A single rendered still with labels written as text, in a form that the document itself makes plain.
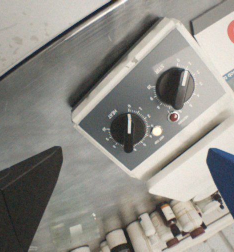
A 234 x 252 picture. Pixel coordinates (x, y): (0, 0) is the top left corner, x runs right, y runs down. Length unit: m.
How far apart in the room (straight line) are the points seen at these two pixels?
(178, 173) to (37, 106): 0.15
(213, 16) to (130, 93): 0.12
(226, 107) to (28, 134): 0.20
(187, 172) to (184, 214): 0.36
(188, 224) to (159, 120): 0.42
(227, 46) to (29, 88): 0.20
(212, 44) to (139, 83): 0.10
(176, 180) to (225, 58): 0.14
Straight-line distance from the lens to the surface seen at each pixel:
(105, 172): 0.30
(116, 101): 0.16
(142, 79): 0.16
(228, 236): 0.73
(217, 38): 0.23
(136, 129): 0.17
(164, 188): 0.21
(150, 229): 0.55
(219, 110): 0.19
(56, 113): 0.20
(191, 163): 0.19
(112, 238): 0.59
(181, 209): 0.56
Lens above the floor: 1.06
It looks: 43 degrees down
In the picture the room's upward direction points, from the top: 152 degrees clockwise
